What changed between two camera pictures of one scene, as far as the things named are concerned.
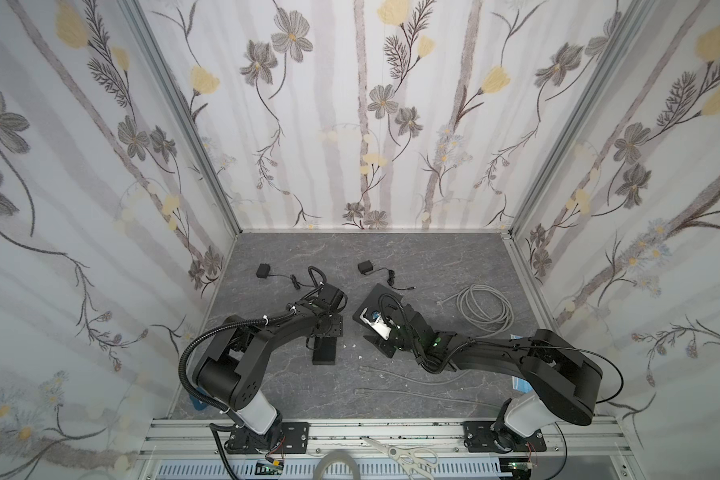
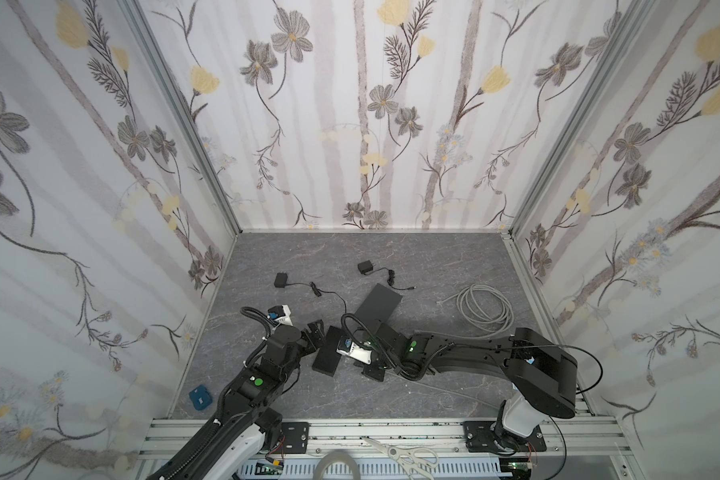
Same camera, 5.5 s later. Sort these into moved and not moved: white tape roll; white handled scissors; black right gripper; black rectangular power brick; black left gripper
Moved: black left gripper; black rectangular power brick; black right gripper
Not moved: white handled scissors; white tape roll
